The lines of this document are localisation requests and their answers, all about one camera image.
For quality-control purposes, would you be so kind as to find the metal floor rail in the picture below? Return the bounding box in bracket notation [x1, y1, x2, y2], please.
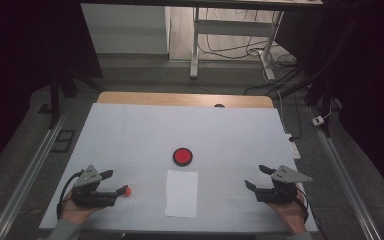
[0, 111, 68, 240]
[308, 105, 383, 240]

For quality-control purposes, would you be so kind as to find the white paper sheet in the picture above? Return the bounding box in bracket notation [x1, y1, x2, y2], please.
[164, 169, 199, 219]

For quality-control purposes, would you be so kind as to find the grey cabinet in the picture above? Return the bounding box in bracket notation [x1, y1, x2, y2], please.
[80, 3, 172, 56]

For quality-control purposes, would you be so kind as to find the black metal stand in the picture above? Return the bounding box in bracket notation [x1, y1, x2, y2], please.
[38, 59, 106, 130]
[273, 0, 346, 138]

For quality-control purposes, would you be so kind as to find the tangle of floor cables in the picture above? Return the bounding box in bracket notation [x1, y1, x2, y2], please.
[198, 8, 303, 96]

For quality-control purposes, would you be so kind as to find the black floor plate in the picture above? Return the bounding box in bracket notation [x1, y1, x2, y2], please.
[51, 129, 76, 154]

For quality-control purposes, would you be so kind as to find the white power strip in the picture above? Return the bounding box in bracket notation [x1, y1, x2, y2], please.
[284, 133, 302, 160]

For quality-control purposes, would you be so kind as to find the person's right hand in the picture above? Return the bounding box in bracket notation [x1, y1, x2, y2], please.
[266, 189, 309, 234]

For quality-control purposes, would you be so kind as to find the person's left hand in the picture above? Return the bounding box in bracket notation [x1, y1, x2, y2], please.
[59, 191, 104, 226]

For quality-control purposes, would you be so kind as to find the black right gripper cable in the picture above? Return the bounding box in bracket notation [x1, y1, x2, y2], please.
[295, 187, 311, 224]

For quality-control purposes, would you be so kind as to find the white desk frame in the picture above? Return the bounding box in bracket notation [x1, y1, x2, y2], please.
[189, 6, 285, 82]

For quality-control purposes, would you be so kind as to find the round red ink pad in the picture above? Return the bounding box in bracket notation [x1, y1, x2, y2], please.
[172, 147, 194, 168]

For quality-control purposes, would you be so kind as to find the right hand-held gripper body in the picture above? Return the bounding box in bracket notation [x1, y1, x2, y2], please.
[254, 164, 313, 205]

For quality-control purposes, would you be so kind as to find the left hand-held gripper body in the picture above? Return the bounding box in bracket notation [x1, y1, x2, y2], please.
[71, 164, 118, 208]

